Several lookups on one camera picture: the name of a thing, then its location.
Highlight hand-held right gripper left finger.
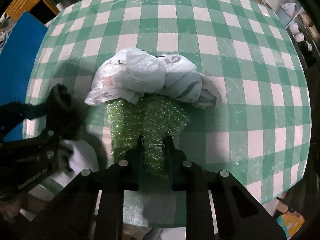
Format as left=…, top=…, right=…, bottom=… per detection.
left=27, top=133, right=144, bottom=240

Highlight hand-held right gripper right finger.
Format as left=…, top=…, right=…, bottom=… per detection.
left=164, top=135, right=287, bottom=240

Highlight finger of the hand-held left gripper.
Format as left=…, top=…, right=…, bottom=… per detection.
left=0, top=101, right=50, bottom=136
left=0, top=129, right=62, bottom=202

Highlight dark sock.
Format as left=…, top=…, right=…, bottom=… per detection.
left=46, top=84, right=77, bottom=140

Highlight green glitter sponge cloth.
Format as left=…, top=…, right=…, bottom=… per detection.
left=106, top=96, right=190, bottom=175

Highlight blue cardboard box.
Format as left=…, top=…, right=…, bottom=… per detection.
left=0, top=14, right=49, bottom=140

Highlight white soft cloth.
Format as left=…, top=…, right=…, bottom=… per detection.
left=59, top=139, right=99, bottom=173

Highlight grey-white crumpled cloth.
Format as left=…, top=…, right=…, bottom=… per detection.
left=192, top=74, right=222, bottom=109

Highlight wooden louvered wardrobe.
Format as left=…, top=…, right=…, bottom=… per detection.
left=5, top=0, right=59, bottom=23

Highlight yellow box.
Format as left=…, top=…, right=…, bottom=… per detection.
left=275, top=210, right=305, bottom=239

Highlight shoe rack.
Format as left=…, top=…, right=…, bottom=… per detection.
left=282, top=2, right=319, bottom=67

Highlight white shoes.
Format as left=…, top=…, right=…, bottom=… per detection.
left=291, top=22, right=313, bottom=52

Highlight small white plastic bag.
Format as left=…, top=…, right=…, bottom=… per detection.
left=282, top=2, right=302, bottom=15

